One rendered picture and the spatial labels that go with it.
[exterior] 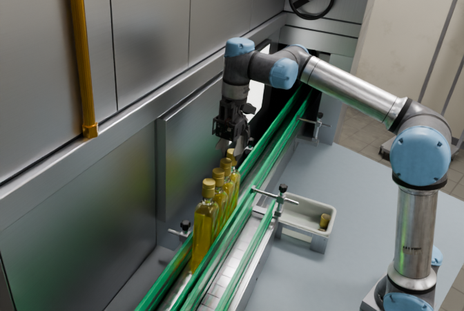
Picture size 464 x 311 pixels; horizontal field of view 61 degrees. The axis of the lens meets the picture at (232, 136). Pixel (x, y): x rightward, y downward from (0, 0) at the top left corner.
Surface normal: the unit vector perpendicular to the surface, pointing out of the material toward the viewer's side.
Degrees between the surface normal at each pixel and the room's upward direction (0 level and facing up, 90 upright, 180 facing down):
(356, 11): 90
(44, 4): 90
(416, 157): 81
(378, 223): 0
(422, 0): 90
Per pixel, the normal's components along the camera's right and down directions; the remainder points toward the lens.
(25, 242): 0.92, 0.25
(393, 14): -0.68, 0.31
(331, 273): 0.09, -0.87
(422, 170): -0.49, 0.24
